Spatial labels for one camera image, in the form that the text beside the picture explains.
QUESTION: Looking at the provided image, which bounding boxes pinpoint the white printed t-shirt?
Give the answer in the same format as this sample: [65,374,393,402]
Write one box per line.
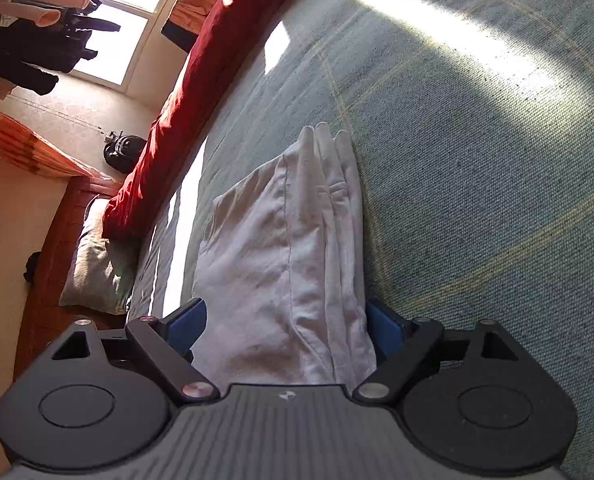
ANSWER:
[193,122,376,389]

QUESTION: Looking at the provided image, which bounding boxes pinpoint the dark clothes on window line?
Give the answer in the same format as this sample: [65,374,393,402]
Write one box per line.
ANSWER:
[0,0,120,100]

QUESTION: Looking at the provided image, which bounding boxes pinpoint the green plaid pillow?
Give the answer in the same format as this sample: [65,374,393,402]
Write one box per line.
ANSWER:
[58,196,139,315]

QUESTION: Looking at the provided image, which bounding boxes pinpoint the wooden headboard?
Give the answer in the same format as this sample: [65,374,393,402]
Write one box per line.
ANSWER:
[13,177,125,377]

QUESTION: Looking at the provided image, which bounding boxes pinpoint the black backpack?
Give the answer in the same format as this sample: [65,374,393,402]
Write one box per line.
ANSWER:
[103,131,146,174]

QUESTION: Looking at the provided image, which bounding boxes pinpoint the green plaid bed blanket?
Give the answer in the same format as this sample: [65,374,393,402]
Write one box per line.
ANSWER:
[130,0,594,479]

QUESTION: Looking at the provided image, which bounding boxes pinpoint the left orange curtain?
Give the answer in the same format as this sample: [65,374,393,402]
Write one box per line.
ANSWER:
[0,110,112,181]

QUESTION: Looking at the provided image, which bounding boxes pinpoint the orange hanging garment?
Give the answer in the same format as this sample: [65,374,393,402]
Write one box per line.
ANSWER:
[169,0,217,35]

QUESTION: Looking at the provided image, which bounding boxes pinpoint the red duvet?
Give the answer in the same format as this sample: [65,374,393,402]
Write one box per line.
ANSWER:
[102,0,285,240]

